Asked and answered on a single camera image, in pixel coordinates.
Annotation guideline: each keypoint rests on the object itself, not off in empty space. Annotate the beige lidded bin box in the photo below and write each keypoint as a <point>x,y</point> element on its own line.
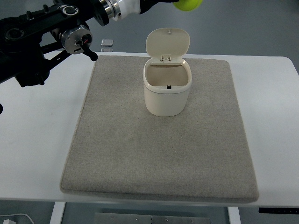
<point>167,77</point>

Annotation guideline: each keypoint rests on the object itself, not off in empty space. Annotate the white table leg right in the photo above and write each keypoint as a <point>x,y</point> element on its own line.
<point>234,215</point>

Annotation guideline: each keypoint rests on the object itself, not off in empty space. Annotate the grey felt mat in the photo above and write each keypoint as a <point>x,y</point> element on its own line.
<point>119,149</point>

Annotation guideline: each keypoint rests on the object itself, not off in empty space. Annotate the small clear plastic square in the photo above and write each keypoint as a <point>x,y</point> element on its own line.
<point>107,42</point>

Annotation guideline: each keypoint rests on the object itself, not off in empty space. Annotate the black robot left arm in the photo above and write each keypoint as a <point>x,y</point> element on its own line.
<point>32,44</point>

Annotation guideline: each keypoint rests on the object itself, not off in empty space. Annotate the white device on floor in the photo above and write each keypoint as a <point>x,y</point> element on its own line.
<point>14,218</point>

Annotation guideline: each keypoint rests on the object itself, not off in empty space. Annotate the yellow tennis ball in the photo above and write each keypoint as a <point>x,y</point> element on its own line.
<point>187,5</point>

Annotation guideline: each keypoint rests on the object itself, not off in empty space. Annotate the black table control panel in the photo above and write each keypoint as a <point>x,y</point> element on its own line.
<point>271,210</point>

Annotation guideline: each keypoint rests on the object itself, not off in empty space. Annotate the white table leg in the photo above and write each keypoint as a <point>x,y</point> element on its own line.
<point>234,215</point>
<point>57,213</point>

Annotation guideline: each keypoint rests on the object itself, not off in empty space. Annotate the white table leg left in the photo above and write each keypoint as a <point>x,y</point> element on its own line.
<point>57,213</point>

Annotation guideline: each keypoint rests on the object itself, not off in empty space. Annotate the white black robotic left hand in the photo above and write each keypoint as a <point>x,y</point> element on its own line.
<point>126,7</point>

